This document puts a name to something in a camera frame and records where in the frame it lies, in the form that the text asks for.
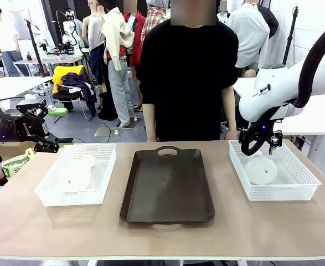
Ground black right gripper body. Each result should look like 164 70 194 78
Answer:
239 126 284 149

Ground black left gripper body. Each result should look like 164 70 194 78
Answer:
12 110 51 144

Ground white plastic conical flask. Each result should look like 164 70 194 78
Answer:
244 155 278 186

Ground person's right forearm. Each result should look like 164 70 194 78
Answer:
142 103 157 139

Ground person's left forearm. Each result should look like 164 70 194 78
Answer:
221 86 236 134

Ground white table behind arm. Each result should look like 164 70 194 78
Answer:
232 76 325 137

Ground brown cardboard box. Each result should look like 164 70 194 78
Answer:
0 140 37 162

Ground white side table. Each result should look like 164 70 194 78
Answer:
0 76 54 103

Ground black chair with clothes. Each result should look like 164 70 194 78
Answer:
52 65 98 121

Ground green white paper bag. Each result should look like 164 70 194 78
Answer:
1 147 36 178

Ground yellow garment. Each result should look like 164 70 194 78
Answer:
52 65 85 95

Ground white plates in left basket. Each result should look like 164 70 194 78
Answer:
59 154 97 195

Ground white perforated plastic basket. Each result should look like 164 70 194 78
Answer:
34 143 117 207
228 140 322 202

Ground wooden background work table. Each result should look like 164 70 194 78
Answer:
13 54 91 77

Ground purple garment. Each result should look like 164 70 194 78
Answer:
60 72 97 117

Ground black tripod stand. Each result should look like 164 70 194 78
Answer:
23 18 54 79

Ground bystander in white shirt jeans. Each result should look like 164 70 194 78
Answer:
0 7 30 78

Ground white humanoid robot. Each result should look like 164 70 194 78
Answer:
56 9 83 54

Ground mannequin in grey tank top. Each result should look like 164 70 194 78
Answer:
81 0 108 111

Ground mannequin in cream jacket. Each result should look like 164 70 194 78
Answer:
100 0 137 129

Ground thin black light stand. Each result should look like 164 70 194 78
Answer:
282 6 301 68

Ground mannequin in white shirt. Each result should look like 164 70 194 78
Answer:
226 0 271 79

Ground person in black t-shirt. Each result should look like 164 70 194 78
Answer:
136 0 240 142

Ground black hanging jacket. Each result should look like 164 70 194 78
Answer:
257 3 280 40

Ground mannequin in red top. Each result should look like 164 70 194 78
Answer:
122 10 147 112

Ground mannequin in plaid shirt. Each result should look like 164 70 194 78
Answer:
140 0 171 44

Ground metal mannequin base plate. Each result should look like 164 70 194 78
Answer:
93 121 138 138

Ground black corrugated arm cable hose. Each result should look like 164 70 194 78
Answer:
240 16 325 156

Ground dark brown handled tray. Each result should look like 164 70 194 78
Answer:
119 146 216 224

